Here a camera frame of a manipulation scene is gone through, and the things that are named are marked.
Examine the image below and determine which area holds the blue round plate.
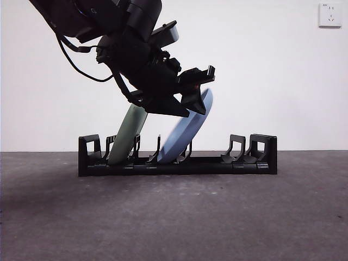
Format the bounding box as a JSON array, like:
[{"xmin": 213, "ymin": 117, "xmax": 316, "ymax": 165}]
[{"xmin": 157, "ymin": 88, "xmax": 215, "ymax": 164}]

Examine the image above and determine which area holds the green round plate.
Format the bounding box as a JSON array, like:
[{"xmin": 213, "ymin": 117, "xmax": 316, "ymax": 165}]
[{"xmin": 108, "ymin": 104, "xmax": 149, "ymax": 166}]

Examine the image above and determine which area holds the black plastic plate rack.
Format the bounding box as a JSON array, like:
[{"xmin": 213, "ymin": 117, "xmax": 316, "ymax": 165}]
[{"xmin": 78, "ymin": 134, "xmax": 278, "ymax": 177}]

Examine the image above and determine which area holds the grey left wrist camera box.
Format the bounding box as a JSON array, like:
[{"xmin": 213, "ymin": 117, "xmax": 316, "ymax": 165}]
[{"xmin": 150, "ymin": 21, "xmax": 181, "ymax": 49}]

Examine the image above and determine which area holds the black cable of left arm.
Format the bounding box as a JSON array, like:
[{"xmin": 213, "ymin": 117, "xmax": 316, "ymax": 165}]
[{"xmin": 55, "ymin": 31, "xmax": 122, "ymax": 83}]

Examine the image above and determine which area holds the white wall socket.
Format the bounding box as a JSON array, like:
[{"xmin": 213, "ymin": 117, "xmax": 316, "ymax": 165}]
[{"xmin": 319, "ymin": 3, "xmax": 343, "ymax": 28}]

